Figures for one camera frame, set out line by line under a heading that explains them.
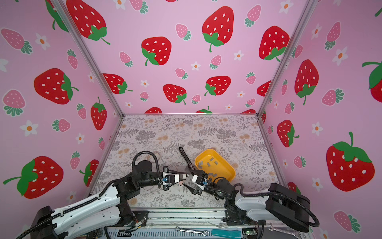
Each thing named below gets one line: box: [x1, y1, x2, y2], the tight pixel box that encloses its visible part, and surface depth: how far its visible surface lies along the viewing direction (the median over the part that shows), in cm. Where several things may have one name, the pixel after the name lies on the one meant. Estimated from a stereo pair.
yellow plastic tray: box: [194, 148, 237, 183], surface depth 95 cm
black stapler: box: [178, 146, 196, 171], surface depth 95 cm
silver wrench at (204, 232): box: [174, 226, 210, 238], surface depth 72 cm
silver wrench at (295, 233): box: [268, 224, 302, 239], surface depth 72 cm
